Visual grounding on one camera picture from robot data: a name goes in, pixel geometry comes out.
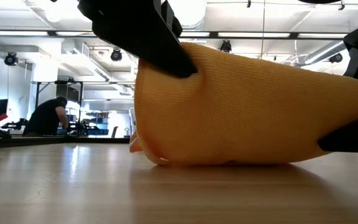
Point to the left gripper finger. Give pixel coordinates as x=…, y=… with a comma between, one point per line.
x=141, y=34
x=172, y=18

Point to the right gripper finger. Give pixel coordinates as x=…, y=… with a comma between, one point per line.
x=353, y=138

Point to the orange microfiber towel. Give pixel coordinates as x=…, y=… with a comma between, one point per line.
x=244, y=109

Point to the person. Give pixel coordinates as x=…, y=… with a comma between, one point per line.
x=47, y=118

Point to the silver ventilation duct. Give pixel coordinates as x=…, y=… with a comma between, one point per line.
x=325, y=51
x=194, y=14

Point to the black ceiling-hung camera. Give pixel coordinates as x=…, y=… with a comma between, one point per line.
x=336, y=58
x=225, y=46
x=11, y=59
x=116, y=55

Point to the long ceiling light rail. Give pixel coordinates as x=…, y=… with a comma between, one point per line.
x=259, y=35

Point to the black gantry frame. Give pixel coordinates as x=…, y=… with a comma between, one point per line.
x=81, y=105

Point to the black aluminium frame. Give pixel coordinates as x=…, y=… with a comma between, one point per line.
x=42, y=142

